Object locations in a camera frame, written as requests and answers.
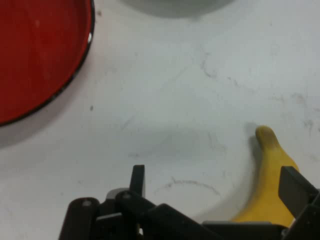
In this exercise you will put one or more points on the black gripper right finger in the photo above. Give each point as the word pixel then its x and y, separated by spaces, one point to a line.
pixel 303 200

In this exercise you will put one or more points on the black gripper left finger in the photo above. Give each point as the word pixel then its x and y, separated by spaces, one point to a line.
pixel 140 220

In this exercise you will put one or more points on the yellow toy banana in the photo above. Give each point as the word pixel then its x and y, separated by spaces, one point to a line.
pixel 267 180

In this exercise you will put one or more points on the red enamel plate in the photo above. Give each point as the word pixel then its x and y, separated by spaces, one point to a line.
pixel 37 50

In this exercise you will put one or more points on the green enamel plate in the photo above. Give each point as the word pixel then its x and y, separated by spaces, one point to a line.
pixel 175 7

